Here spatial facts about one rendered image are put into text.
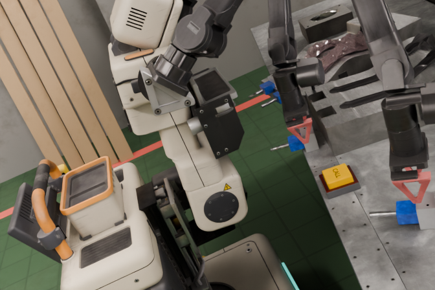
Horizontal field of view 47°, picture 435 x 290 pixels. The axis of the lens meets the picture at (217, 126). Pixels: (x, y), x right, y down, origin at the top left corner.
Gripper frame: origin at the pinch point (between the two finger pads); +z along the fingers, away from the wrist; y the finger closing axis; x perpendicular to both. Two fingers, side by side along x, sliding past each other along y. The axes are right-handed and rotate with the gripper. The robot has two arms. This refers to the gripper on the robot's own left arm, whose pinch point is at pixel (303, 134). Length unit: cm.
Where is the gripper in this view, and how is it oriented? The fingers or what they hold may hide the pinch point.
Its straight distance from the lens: 140.4
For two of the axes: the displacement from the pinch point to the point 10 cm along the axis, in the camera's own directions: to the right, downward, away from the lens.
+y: 0.4, -4.6, 8.9
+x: -9.4, 3.0, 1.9
